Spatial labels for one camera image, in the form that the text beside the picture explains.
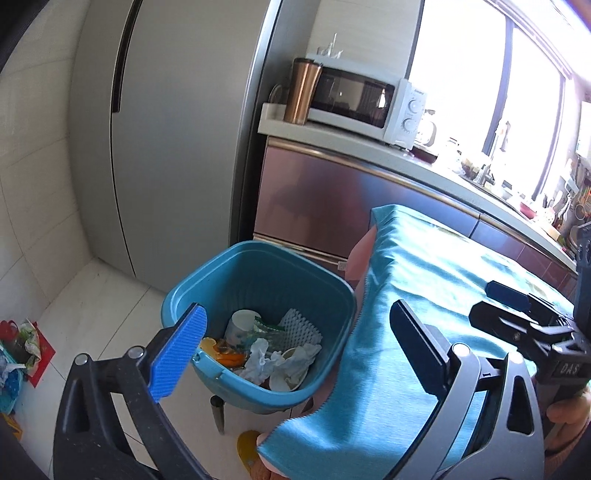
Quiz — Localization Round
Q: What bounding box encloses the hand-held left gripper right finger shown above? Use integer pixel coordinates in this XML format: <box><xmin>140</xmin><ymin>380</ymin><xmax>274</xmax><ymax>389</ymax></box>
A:
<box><xmin>390</xmin><ymin>299</ymin><xmax>546</xmax><ymax>480</ymax></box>

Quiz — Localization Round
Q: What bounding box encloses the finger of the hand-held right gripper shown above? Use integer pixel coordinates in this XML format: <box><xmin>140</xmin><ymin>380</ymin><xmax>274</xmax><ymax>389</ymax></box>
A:
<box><xmin>468</xmin><ymin>301</ymin><xmax>583</xmax><ymax>356</ymax></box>
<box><xmin>486</xmin><ymin>280</ymin><xmax>575</xmax><ymax>326</ymax></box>

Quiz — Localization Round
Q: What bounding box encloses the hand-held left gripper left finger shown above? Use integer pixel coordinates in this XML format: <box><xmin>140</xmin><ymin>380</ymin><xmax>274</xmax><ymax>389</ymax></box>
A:
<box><xmin>53</xmin><ymin>303</ymin><xmax>208</xmax><ymax>480</ymax></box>

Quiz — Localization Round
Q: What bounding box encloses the orange peel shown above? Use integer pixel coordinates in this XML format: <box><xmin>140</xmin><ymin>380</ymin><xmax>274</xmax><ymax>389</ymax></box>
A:
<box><xmin>201</xmin><ymin>338</ymin><xmax>245</xmax><ymax>367</ymax></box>

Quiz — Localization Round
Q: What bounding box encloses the dotted paper cup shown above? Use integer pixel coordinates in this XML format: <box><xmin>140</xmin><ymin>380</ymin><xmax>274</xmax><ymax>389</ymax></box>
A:
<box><xmin>225</xmin><ymin>310</ymin><xmax>262</xmax><ymax>350</ymax></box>

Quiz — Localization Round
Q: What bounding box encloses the white tissue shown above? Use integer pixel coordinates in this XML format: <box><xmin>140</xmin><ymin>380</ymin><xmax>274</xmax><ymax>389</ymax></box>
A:
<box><xmin>243</xmin><ymin>338</ymin><xmax>322</xmax><ymax>384</ymax></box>

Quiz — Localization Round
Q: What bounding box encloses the green snack wrapper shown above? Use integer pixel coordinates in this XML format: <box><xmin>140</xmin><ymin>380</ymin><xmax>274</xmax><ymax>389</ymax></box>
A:
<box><xmin>252</xmin><ymin>316</ymin><xmax>287</xmax><ymax>344</ymax></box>

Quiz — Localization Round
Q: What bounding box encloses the crushed paper cup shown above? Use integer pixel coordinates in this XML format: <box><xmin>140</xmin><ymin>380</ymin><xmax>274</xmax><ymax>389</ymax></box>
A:
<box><xmin>269</xmin><ymin>347</ymin><xmax>311</xmax><ymax>392</ymax></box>

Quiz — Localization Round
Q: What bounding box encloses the thick white foam net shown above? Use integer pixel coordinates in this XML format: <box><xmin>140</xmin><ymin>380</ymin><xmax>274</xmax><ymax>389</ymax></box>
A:
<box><xmin>279</xmin><ymin>308</ymin><xmax>322</xmax><ymax>347</ymax></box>

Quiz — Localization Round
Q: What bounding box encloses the blue plastic bin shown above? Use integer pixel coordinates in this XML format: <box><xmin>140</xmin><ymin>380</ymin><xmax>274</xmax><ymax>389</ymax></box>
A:
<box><xmin>161</xmin><ymin>241</ymin><xmax>357</xmax><ymax>415</ymax></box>

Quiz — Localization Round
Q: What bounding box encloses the person's right hand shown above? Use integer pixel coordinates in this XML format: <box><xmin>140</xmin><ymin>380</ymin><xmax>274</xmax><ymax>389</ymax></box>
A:
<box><xmin>545</xmin><ymin>388</ymin><xmax>591</xmax><ymax>455</ymax></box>

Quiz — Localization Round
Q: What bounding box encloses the black metal leg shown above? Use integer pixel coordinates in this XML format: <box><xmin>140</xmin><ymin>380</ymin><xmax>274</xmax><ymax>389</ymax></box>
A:
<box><xmin>210</xmin><ymin>395</ymin><xmax>226</xmax><ymax>435</ymax></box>

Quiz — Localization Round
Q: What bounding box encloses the blue floral tablecloth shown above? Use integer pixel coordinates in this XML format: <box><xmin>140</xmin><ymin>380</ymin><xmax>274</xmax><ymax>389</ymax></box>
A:
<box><xmin>256</xmin><ymin>204</ymin><xmax>578</xmax><ymax>478</ymax></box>

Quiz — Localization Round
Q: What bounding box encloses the pink table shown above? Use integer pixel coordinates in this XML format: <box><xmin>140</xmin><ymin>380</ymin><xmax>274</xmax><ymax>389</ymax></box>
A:
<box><xmin>345</xmin><ymin>228</ymin><xmax>377</xmax><ymax>284</ymax></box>

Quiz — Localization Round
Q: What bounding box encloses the yellow slipper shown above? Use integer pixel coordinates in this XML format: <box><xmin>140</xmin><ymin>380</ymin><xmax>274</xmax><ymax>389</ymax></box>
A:
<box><xmin>237</xmin><ymin>430</ymin><xmax>262</xmax><ymax>476</ymax></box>

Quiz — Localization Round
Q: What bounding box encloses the red paper bag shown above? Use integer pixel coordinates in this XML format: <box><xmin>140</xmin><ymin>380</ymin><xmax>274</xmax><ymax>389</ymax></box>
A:
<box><xmin>0</xmin><ymin>318</ymin><xmax>56</xmax><ymax>381</ymax></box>

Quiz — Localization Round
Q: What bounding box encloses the metal kitchen faucet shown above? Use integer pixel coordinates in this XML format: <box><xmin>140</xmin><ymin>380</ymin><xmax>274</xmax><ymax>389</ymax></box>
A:
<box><xmin>480</xmin><ymin>121</ymin><xmax>511</xmax><ymax>185</ymax></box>

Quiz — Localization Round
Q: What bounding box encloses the blue plastic packet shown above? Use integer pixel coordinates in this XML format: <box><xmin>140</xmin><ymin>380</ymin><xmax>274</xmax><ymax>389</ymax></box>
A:
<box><xmin>0</xmin><ymin>360</ymin><xmax>25</xmax><ymax>414</ymax></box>

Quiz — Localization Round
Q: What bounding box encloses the kitchen counter with cabinets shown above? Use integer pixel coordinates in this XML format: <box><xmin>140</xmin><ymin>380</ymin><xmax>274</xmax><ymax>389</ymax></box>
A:
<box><xmin>253</xmin><ymin>102</ymin><xmax>578</xmax><ymax>296</ymax></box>

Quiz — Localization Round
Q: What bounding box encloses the glass kettle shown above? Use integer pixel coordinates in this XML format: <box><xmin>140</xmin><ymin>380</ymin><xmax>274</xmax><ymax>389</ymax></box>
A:
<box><xmin>416</xmin><ymin>108</ymin><xmax>438</xmax><ymax>147</ymax></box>

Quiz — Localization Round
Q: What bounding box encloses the grey refrigerator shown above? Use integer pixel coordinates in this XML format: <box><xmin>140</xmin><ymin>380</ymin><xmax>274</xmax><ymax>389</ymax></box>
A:
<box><xmin>69</xmin><ymin>0</ymin><xmax>282</xmax><ymax>294</ymax></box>

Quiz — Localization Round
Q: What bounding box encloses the large window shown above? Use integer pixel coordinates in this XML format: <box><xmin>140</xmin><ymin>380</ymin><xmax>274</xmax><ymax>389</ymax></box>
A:
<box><xmin>409</xmin><ymin>0</ymin><xmax>591</xmax><ymax>199</ymax></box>

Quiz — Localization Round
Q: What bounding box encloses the white microwave oven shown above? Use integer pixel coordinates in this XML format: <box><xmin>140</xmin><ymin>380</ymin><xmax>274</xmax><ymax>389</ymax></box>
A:
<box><xmin>307</xmin><ymin>66</ymin><xmax>428</xmax><ymax>149</ymax></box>

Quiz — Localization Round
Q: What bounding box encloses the copper insulated tumbler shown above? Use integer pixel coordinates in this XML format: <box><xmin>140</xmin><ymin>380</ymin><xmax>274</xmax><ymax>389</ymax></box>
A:
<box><xmin>283</xmin><ymin>58</ymin><xmax>324</xmax><ymax>124</ymax></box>

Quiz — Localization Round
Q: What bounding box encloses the small white ornament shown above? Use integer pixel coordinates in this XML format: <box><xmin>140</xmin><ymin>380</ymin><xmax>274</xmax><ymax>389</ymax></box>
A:
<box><xmin>316</xmin><ymin>34</ymin><xmax>345</xmax><ymax>58</ymax></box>

